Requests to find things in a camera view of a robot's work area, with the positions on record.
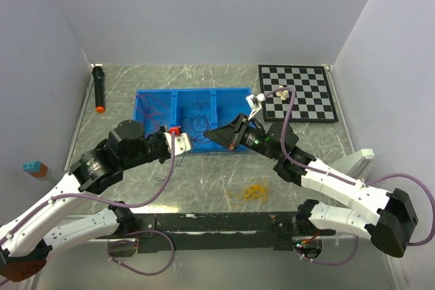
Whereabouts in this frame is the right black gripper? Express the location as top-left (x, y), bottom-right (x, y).
top-left (204, 113), bottom-right (281, 161)

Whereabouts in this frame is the dark red wire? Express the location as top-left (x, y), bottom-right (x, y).
top-left (135, 106), bottom-right (171, 131)

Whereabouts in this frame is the yellow wire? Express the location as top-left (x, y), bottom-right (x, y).
top-left (225, 177), bottom-right (271, 206)

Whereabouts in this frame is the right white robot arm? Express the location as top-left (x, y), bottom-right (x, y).
top-left (204, 113), bottom-right (418, 258)

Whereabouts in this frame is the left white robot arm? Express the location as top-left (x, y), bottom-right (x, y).
top-left (1, 120), bottom-right (191, 283)

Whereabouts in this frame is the blue three-compartment bin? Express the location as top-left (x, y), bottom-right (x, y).
top-left (130, 87), bottom-right (251, 153)

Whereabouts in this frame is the cream chess piece left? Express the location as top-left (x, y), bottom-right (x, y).
top-left (275, 86), bottom-right (286, 96)

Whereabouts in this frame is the cream chess piece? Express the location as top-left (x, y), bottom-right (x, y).
top-left (280, 90), bottom-right (289, 101)
top-left (275, 86), bottom-right (286, 96)

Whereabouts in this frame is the cream chess piece right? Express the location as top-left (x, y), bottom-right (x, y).
top-left (280, 90), bottom-right (289, 101)

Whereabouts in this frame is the black and white chessboard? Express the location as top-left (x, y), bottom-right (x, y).
top-left (258, 65), bottom-right (338, 123)

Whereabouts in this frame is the black marker orange cap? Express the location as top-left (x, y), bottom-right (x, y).
top-left (92, 66), bottom-right (105, 113)

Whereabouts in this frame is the blue and brown toy block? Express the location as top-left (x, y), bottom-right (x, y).
top-left (22, 161), bottom-right (55, 183)

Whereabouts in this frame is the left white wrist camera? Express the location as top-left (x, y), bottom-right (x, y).
top-left (164, 126), bottom-right (193, 156)

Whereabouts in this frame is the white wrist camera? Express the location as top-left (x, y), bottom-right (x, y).
top-left (245, 93), bottom-right (266, 121)
top-left (164, 126), bottom-right (193, 156)

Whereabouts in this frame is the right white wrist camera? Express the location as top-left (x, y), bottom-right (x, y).
top-left (245, 93), bottom-right (266, 121)

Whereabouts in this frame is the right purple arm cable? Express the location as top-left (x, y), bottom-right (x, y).
top-left (260, 87), bottom-right (435, 266)

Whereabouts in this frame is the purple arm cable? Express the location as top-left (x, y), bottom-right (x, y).
top-left (0, 133), bottom-right (177, 287)
top-left (260, 87), bottom-right (435, 266)

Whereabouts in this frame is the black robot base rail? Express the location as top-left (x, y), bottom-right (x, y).
top-left (102, 211), bottom-right (317, 253)

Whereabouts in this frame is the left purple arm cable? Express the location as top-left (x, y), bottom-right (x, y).
top-left (0, 133), bottom-right (177, 287)

